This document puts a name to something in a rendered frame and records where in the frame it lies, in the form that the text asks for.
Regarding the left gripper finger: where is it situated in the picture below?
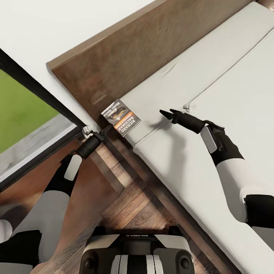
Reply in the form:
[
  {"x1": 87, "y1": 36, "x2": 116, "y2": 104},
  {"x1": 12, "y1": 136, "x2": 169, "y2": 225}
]
[{"x1": 99, "y1": 124, "x2": 112, "y2": 138}]

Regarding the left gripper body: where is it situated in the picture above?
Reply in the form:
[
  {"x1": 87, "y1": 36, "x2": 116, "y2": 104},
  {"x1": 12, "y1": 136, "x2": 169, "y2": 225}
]
[{"x1": 83, "y1": 132, "x2": 105, "y2": 152}]

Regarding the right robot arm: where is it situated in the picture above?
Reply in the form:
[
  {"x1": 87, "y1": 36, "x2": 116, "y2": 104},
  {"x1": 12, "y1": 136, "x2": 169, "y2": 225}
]
[{"x1": 160, "y1": 104, "x2": 274, "y2": 251}]

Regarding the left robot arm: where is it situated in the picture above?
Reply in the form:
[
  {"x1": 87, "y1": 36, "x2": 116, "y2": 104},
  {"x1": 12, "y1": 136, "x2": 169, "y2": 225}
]
[{"x1": 0, "y1": 124, "x2": 112, "y2": 274}]

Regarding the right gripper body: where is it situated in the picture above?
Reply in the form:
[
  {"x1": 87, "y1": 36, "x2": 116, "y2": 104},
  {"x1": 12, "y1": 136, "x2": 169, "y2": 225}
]
[{"x1": 172, "y1": 112, "x2": 196, "y2": 130}]

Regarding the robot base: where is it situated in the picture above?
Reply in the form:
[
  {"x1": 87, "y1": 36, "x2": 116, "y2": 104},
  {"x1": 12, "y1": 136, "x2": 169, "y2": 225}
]
[{"x1": 79, "y1": 226, "x2": 195, "y2": 274}]

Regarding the hardback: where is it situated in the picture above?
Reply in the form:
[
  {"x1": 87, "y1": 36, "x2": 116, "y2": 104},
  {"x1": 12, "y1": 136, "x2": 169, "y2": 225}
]
[{"x1": 102, "y1": 99, "x2": 141, "y2": 137}]

